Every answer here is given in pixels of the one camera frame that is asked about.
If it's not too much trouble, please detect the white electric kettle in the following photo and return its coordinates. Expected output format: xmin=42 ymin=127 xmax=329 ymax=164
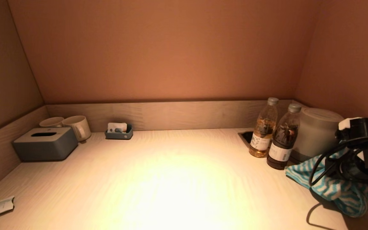
xmin=290 ymin=108 xmax=345 ymax=163

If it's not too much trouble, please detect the white mug with handle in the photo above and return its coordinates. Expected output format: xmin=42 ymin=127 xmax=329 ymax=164
xmin=62 ymin=115 xmax=91 ymax=142

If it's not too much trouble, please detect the small grey-blue tray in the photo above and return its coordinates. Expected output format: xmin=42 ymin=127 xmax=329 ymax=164
xmin=104 ymin=124 xmax=133 ymax=140

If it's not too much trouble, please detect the blue white striped towel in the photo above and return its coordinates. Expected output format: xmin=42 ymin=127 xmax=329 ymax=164
xmin=285 ymin=148 xmax=368 ymax=218

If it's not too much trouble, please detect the white mug without visible handle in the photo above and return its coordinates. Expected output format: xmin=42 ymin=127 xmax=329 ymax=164
xmin=39 ymin=117 xmax=65 ymax=128

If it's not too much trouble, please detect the white sachet packet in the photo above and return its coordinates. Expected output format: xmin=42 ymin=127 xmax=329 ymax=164
xmin=107 ymin=122 xmax=127 ymax=133

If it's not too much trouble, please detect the dark drink bottle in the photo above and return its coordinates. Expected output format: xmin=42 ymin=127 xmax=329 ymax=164
xmin=266 ymin=103 xmax=302 ymax=170

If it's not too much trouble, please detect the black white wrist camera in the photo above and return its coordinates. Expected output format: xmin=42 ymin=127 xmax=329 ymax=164
xmin=338 ymin=117 xmax=368 ymax=139

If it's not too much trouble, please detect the grey tissue box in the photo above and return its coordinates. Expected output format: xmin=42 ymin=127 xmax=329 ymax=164
xmin=11 ymin=127 xmax=78 ymax=161

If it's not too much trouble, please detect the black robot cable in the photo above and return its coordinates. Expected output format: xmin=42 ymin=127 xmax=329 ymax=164
xmin=309 ymin=135 xmax=368 ymax=188

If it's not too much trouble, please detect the black recessed table socket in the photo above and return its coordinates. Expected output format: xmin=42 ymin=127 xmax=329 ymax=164
xmin=238 ymin=131 xmax=254 ymax=149

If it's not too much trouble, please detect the amber drink bottle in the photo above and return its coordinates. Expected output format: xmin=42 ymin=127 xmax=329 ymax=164
xmin=249 ymin=97 xmax=279 ymax=158

